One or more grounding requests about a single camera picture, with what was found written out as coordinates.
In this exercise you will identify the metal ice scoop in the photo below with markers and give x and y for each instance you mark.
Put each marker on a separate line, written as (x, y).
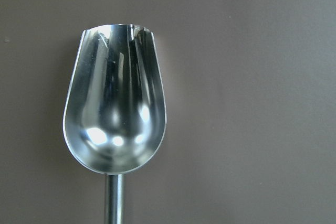
(115, 114)

